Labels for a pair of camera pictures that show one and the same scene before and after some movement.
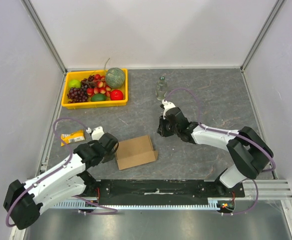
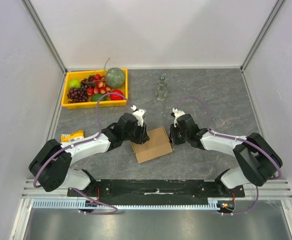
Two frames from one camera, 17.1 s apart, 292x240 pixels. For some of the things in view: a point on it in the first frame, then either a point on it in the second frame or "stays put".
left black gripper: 109,157 -> 143,137
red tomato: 116,95 stays put
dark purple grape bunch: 76,95 stays put
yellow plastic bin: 79,76 stays put
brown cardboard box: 135,151 -> 158,145
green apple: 75,83 stays put
